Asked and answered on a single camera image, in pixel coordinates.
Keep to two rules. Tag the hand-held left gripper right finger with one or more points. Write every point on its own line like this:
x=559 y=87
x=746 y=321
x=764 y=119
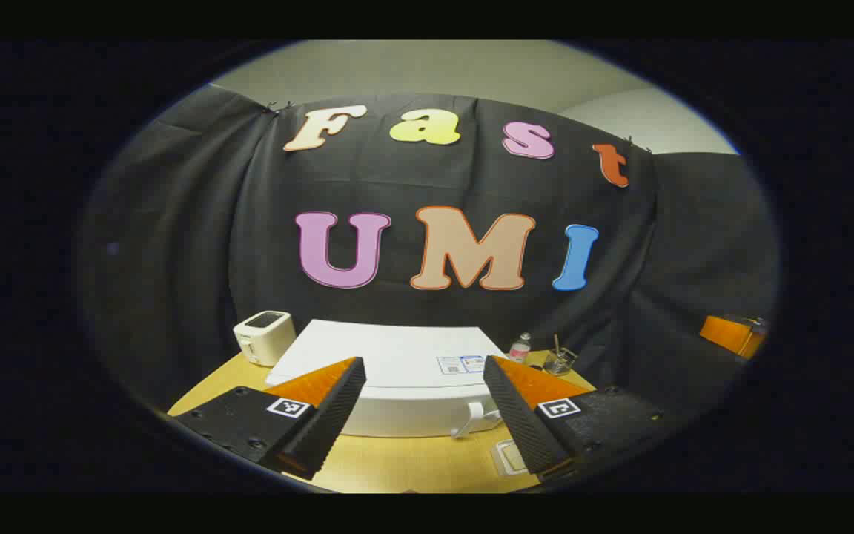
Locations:
x=520 y=419

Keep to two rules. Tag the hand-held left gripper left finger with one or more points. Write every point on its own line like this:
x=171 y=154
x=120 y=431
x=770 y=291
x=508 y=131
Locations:
x=327 y=423

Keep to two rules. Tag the white microwave oven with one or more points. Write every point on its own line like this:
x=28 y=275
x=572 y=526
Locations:
x=390 y=356

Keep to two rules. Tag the small white plastic tray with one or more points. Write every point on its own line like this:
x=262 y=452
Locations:
x=507 y=456

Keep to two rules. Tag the small clear bottle pink label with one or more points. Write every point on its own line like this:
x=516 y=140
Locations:
x=520 y=350

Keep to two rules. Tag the clear glass cup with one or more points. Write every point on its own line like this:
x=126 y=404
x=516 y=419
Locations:
x=560 y=363

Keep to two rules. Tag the white toaster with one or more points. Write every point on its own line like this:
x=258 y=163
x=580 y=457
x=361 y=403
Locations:
x=264 y=337

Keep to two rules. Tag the orange box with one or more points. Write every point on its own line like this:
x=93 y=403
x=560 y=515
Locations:
x=731 y=335

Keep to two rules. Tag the black backdrop cloth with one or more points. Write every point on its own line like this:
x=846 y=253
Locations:
x=427 y=193

